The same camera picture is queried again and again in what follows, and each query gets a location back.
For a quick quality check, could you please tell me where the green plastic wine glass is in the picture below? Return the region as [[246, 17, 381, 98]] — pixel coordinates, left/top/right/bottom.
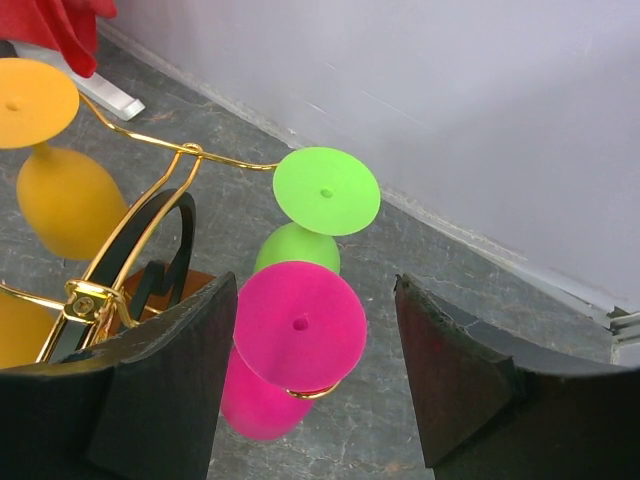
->
[[254, 147, 381, 274]]

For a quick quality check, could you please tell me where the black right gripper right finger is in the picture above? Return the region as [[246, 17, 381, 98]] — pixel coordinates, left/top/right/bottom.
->
[[394, 274, 639, 479]]

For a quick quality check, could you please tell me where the aluminium frame post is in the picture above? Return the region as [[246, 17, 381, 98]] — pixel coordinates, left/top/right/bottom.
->
[[607, 307, 640, 368]]

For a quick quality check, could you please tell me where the pink plastic wine glass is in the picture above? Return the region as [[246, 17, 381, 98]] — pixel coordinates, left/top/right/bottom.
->
[[221, 261, 367, 441]]

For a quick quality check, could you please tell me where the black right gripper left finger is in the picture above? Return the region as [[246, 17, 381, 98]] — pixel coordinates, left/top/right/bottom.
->
[[1, 273, 237, 479]]

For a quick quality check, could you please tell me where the yellow plastic wine glass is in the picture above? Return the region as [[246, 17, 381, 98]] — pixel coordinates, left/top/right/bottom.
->
[[1, 58, 128, 261]]

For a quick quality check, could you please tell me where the red cloth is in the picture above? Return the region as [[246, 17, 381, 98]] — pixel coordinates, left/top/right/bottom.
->
[[1, 0, 118, 78]]

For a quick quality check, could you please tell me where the white drying rack stand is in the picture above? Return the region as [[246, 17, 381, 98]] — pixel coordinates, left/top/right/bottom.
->
[[10, 41, 145, 121]]

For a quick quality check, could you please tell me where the gold wire wine glass rack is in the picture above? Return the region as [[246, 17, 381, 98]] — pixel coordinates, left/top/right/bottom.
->
[[0, 94, 346, 401]]

